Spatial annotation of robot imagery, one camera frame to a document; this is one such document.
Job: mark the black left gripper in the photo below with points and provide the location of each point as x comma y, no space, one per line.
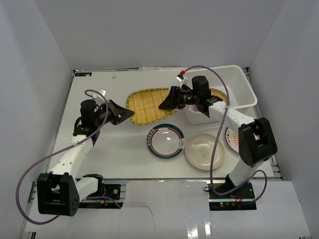
112,112

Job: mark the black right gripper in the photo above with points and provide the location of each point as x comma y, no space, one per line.
174,100

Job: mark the fan-shaped bamboo pattern plate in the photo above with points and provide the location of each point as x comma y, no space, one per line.
145,103

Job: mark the white plate green red rim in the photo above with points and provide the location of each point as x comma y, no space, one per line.
165,141

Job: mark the round bamboo pattern plate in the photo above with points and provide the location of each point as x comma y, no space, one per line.
219,95

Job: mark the white plate orange sun pattern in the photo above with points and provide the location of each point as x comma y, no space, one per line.
232,140

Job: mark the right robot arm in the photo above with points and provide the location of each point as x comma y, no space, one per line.
256,139

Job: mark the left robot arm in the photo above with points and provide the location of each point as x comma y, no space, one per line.
59,192

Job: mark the white plastic bin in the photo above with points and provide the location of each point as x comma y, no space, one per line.
228,79

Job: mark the black label sticker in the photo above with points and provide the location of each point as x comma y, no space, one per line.
83,74

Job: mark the cream round plate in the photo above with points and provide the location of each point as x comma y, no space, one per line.
198,151

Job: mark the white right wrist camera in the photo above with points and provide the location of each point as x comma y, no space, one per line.
181,77

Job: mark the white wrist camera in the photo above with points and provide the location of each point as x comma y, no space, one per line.
181,77
99,94

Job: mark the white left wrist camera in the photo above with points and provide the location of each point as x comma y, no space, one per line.
99,94

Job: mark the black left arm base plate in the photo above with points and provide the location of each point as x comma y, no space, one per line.
112,191

